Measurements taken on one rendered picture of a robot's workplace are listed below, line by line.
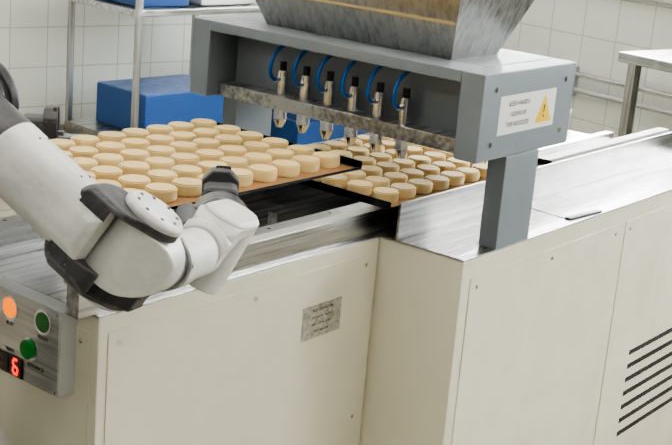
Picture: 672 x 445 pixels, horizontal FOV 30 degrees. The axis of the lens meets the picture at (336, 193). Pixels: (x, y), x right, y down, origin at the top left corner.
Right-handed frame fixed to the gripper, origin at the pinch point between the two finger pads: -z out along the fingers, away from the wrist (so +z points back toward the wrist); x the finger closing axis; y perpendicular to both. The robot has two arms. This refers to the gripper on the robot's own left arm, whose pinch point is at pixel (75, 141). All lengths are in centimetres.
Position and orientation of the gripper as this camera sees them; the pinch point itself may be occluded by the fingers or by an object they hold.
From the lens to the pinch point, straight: 228.0
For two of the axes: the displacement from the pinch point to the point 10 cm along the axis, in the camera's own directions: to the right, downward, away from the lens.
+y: -1.0, -2.7, 9.6
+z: -9.9, -0.5, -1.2
